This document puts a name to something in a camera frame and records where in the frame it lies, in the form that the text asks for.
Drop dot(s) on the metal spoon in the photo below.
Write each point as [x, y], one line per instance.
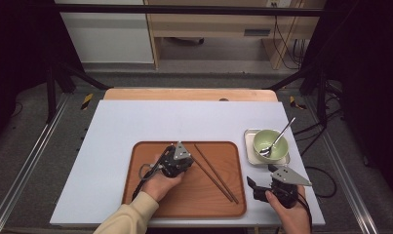
[280, 137]

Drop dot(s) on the white cabinet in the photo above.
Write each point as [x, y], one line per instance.
[109, 39]

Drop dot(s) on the person's left hand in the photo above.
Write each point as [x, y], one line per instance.
[161, 187]

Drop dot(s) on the black horizontal frame bar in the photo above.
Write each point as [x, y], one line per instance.
[184, 9]

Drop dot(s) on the aluminium floor rail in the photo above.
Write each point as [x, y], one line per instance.
[28, 162]
[343, 175]

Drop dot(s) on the yellow black floor tape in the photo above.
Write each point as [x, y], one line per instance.
[294, 102]
[86, 101]

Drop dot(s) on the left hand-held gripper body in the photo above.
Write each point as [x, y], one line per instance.
[176, 164]

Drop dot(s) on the brown wooden tray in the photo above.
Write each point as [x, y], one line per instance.
[190, 195]

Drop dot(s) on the white power strip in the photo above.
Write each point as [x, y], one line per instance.
[278, 3]

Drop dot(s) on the black metal stand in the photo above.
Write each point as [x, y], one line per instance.
[321, 97]
[50, 94]

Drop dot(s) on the light wooden desk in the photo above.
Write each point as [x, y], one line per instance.
[210, 24]

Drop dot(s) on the dark teal desk label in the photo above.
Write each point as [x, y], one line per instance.
[256, 32]

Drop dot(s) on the brown wooden chopstick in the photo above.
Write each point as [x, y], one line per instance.
[213, 180]
[216, 174]

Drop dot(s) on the light green bowl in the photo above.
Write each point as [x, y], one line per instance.
[278, 148]

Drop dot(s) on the black curtain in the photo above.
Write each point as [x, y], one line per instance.
[363, 81]
[18, 58]

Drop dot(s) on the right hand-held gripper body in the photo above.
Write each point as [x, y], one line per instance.
[288, 178]

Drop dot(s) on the person's right hand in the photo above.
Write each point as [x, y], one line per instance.
[293, 219]

